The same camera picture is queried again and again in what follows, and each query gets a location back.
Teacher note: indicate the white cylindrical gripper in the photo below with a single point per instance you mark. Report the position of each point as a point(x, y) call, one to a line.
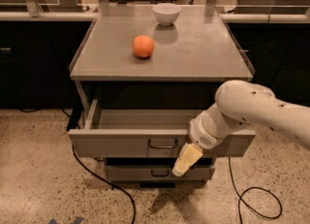
point(201, 136)

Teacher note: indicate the grey top drawer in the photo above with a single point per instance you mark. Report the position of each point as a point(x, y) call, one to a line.
point(132, 133)

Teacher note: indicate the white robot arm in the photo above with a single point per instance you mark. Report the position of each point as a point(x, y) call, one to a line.
point(237, 104)

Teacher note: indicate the grey bottom drawer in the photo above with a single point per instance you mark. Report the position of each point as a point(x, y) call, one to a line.
point(160, 173)

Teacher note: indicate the grey metal drawer cabinet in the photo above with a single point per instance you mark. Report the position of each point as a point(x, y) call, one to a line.
point(191, 58)

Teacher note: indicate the orange fruit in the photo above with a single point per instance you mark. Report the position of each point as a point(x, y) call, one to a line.
point(143, 46)

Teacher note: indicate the white ceramic bowl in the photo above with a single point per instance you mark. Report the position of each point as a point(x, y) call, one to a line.
point(166, 13)

